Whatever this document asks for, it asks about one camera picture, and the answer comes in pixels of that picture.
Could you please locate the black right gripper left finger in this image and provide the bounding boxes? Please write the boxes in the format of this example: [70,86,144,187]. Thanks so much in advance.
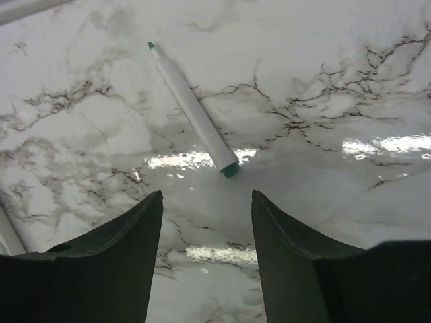
[1,191,163,322]

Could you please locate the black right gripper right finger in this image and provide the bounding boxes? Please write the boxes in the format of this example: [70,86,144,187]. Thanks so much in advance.
[251,191,430,322]

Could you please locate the white pen with dark tip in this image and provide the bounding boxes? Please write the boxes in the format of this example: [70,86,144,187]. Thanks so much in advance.
[147,42,240,178]

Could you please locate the floral rectangular tray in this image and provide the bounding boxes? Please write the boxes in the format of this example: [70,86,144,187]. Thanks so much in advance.
[0,207,26,256]

